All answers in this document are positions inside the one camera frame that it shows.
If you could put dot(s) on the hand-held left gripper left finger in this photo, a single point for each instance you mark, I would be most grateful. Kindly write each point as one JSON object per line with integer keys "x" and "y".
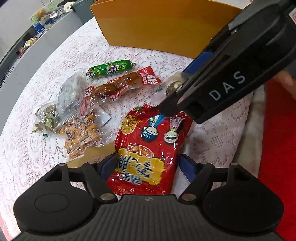
{"x": 108, "y": 165}

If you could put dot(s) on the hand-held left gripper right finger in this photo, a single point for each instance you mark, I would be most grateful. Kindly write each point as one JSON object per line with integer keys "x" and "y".
{"x": 187, "y": 166}

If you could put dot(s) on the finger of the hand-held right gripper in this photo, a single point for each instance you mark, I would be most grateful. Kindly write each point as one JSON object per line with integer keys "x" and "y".
{"x": 196, "y": 62}
{"x": 168, "y": 105}

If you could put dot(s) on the small clear round snack packet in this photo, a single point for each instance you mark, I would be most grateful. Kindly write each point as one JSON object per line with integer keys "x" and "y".
{"x": 172, "y": 85}

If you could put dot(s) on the large red snack bag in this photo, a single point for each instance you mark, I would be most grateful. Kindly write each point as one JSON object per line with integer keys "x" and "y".
{"x": 143, "y": 143}

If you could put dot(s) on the clear packet of orange peanuts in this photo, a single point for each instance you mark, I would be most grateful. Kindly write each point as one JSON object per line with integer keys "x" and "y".
{"x": 78, "y": 132}

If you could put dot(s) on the brown snack packet red label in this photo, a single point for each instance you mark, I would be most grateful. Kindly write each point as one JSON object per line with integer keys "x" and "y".
{"x": 115, "y": 87}

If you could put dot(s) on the orange cardboard box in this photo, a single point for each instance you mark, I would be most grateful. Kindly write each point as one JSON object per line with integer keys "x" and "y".
{"x": 150, "y": 25}

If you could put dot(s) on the green sausage stick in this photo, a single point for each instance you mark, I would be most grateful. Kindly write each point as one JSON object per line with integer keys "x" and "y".
{"x": 108, "y": 69}

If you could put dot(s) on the clear packet of green snacks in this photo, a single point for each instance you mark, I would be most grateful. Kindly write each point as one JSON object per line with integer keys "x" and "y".
{"x": 46, "y": 118}

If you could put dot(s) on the clear packet of pale beans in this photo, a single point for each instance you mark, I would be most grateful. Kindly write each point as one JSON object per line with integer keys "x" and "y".
{"x": 69, "y": 92}

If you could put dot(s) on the person's right hand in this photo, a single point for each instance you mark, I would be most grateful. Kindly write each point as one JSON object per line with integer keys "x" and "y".
{"x": 286, "y": 80}

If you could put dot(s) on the person's red clothing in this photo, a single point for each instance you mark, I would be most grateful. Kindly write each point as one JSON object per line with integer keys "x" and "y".
{"x": 279, "y": 150}

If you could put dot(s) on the grey pedal trash bin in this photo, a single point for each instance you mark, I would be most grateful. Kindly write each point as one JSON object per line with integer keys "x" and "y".
{"x": 82, "y": 5}

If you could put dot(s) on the grey stone TV cabinet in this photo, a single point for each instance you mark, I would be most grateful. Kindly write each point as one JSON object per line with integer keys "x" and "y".
{"x": 57, "y": 34}

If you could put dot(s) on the white round container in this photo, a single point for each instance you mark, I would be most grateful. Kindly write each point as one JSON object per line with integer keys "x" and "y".
{"x": 68, "y": 7}

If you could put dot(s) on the pile of snack packets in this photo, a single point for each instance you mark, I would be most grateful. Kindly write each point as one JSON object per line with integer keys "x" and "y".
{"x": 30, "y": 42}

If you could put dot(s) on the blue white box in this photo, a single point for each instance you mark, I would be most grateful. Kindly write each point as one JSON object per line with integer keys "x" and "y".
{"x": 45, "y": 25}

